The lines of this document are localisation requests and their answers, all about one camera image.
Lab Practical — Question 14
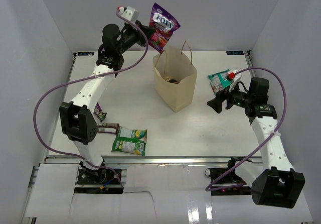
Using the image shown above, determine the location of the brown chocolate bar wrapper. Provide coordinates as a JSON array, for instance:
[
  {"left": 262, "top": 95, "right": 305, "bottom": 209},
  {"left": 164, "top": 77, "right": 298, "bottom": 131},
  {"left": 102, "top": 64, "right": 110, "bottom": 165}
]
[{"left": 98, "top": 123, "right": 120, "bottom": 135}]

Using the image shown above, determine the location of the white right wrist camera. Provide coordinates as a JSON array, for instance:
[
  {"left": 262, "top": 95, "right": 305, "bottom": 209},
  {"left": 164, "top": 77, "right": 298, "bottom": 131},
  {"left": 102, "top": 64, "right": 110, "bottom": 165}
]
[{"left": 225, "top": 70, "right": 242, "bottom": 92}]

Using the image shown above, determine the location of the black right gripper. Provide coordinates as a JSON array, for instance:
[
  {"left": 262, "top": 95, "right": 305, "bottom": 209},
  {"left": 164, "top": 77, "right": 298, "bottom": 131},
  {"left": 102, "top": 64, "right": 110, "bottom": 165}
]
[{"left": 207, "top": 79, "right": 253, "bottom": 114}]

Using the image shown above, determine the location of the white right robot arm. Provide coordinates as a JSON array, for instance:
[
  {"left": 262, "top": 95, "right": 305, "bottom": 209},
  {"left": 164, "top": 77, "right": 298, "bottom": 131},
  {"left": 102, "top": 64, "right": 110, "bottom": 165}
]
[{"left": 207, "top": 77, "right": 305, "bottom": 208}]

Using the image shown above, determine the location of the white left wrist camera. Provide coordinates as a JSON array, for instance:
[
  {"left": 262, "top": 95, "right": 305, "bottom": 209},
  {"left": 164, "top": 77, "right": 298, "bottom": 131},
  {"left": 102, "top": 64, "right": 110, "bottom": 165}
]
[{"left": 117, "top": 7, "right": 139, "bottom": 23}]

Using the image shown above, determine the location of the brown paper bag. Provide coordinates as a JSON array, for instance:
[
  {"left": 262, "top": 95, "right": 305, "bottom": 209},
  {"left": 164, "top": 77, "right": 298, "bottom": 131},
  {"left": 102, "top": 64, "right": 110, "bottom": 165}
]
[{"left": 153, "top": 46, "right": 197, "bottom": 113}]

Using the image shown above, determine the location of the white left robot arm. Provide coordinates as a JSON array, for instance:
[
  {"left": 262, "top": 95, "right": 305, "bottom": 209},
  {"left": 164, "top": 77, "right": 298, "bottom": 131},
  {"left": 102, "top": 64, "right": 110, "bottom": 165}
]
[{"left": 59, "top": 21, "right": 155, "bottom": 183}]

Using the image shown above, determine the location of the blue table label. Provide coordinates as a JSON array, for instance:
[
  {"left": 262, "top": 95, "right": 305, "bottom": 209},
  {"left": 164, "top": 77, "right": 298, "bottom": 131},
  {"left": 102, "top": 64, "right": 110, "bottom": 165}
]
[
  {"left": 77, "top": 51, "right": 95, "bottom": 56},
  {"left": 226, "top": 51, "right": 244, "bottom": 55}
]

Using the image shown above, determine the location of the dark small candy packet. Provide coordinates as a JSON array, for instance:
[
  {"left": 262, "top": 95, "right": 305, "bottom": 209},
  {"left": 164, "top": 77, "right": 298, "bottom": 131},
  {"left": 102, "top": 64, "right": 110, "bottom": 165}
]
[{"left": 94, "top": 103, "right": 107, "bottom": 123}]

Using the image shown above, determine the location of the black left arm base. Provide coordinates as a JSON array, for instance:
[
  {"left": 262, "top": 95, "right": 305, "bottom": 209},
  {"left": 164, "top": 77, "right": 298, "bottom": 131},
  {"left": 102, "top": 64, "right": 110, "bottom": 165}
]
[{"left": 74, "top": 168, "right": 123, "bottom": 194}]

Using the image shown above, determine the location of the aluminium front table rail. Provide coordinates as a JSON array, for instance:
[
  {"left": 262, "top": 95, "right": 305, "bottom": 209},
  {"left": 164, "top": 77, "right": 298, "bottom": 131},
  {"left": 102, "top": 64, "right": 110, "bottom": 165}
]
[{"left": 45, "top": 156, "right": 262, "bottom": 165}]

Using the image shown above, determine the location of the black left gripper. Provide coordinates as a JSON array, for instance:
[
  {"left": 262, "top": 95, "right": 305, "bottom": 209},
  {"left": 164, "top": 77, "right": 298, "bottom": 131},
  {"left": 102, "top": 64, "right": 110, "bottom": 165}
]
[{"left": 117, "top": 21, "right": 155, "bottom": 55}]

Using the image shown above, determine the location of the teal snack packet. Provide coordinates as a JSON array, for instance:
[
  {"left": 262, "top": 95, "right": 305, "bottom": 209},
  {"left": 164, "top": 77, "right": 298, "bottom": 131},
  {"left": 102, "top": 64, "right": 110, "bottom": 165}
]
[{"left": 208, "top": 69, "right": 231, "bottom": 95}]

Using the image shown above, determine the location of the green candy bag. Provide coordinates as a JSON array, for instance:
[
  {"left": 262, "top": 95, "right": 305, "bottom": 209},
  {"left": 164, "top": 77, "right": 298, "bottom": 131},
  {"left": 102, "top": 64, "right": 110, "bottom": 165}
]
[{"left": 111, "top": 126, "right": 147, "bottom": 156}]

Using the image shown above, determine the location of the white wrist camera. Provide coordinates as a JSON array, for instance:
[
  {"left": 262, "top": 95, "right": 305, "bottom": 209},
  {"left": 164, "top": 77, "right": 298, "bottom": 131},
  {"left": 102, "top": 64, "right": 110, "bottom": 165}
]
[
  {"left": 225, "top": 70, "right": 242, "bottom": 92},
  {"left": 117, "top": 7, "right": 139, "bottom": 23}
]

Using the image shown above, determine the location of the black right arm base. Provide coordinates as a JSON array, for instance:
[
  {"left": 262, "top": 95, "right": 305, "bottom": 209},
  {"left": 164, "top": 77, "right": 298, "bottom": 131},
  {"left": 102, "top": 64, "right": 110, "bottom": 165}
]
[{"left": 204, "top": 168, "right": 251, "bottom": 196}]

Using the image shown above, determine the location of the blue right table label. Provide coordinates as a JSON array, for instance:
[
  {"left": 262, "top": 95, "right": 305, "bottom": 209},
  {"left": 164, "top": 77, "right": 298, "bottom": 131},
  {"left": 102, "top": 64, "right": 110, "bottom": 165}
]
[{"left": 226, "top": 51, "right": 244, "bottom": 55}]

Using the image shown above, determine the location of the red purple candy bag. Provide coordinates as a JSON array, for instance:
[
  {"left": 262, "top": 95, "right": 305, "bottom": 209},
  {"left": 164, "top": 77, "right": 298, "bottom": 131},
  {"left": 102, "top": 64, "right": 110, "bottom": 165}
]
[{"left": 148, "top": 3, "right": 181, "bottom": 53}]

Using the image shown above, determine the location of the purple nut snack bag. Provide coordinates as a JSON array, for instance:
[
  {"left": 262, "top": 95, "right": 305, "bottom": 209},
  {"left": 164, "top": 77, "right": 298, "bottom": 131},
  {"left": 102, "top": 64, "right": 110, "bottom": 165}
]
[{"left": 165, "top": 78, "right": 179, "bottom": 84}]

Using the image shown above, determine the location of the blue left table label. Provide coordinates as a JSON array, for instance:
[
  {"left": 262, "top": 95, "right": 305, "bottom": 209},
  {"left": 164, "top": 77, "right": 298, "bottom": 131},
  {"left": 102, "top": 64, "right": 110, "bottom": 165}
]
[{"left": 77, "top": 51, "right": 95, "bottom": 56}]

